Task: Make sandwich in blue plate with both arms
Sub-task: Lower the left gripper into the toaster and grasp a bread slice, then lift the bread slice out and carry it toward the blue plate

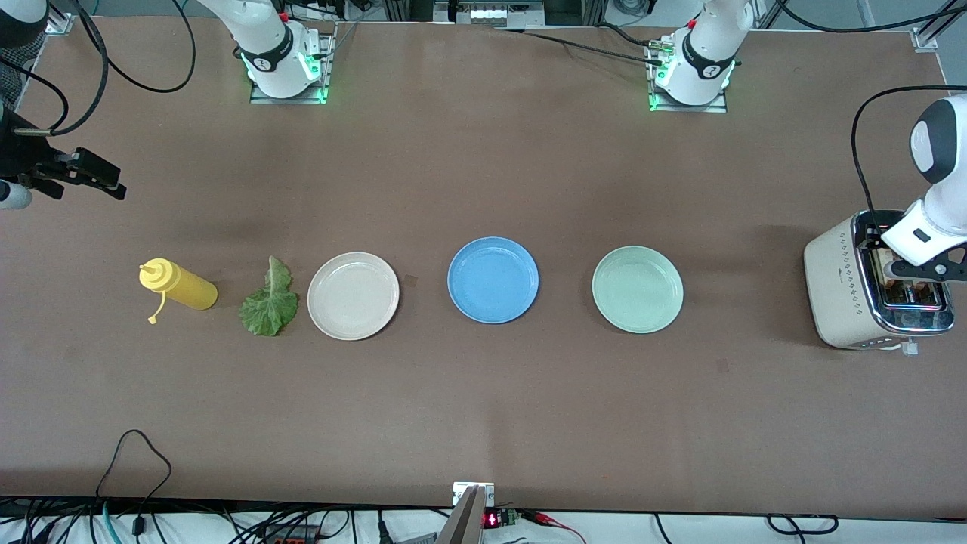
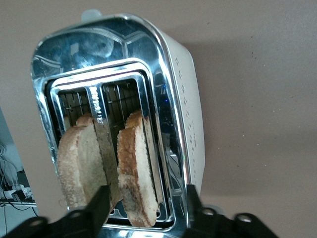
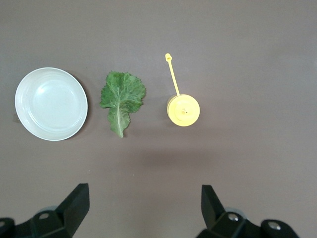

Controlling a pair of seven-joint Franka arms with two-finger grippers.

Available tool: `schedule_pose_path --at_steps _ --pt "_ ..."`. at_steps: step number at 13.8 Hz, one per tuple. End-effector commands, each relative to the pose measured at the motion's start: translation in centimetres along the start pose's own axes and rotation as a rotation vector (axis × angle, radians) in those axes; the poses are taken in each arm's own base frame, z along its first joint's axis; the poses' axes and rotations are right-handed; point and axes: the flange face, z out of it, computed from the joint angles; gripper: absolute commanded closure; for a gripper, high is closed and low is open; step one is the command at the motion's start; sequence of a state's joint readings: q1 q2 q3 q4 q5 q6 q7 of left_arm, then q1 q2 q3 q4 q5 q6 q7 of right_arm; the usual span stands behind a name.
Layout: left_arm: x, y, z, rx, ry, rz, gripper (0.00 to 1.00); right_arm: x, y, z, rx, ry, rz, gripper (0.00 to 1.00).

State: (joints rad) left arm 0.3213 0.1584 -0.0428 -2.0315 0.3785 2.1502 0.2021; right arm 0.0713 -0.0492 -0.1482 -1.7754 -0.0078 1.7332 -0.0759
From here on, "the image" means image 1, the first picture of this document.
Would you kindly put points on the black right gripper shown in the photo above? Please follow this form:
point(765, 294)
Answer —
point(21, 154)

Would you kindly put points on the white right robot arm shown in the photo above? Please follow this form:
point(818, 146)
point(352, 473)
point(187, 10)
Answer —
point(264, 38)

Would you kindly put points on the green lettuce leaf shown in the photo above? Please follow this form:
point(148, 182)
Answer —
point(268, 310)

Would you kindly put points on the light green plate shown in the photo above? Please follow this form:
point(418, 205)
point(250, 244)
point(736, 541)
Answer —
point(637, 289)

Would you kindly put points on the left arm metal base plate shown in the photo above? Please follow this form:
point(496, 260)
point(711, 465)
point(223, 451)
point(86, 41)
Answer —
point(714, 106)

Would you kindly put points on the small metal camera bracket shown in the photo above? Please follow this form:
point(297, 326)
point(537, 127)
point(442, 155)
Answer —
point(461, 491)

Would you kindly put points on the yellow squeeze bottle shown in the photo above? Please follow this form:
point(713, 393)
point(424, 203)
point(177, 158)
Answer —
point(189, 291)

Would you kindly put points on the dark mesh fabric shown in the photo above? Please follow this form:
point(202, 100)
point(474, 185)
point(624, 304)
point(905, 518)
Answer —
point(15, 75)

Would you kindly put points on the aluminium corner bracket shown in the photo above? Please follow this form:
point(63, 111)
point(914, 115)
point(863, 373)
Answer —
point(59, 24)
point(925, 39)

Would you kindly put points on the blue plate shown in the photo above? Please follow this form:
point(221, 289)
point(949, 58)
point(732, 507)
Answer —
point(492, 279)

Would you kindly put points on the grey metal box with lights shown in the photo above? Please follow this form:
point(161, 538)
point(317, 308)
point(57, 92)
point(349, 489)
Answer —
point(491, 13)

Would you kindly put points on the beige plate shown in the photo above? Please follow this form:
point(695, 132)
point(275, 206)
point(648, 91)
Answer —
point(353, 296)

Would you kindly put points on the small board with red display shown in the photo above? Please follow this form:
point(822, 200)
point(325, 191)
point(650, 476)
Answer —
point(495, 519)

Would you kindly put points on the grey aluminium bar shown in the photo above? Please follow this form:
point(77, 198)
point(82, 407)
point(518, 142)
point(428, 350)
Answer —
point(464, 525)

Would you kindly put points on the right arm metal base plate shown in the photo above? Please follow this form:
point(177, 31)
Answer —
point(287, 100)

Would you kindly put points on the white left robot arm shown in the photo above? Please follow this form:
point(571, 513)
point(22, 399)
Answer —
point(702, 45)

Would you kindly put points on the cream and chrome toaster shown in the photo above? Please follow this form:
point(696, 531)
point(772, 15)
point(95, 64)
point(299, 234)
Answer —
point(838, 295)

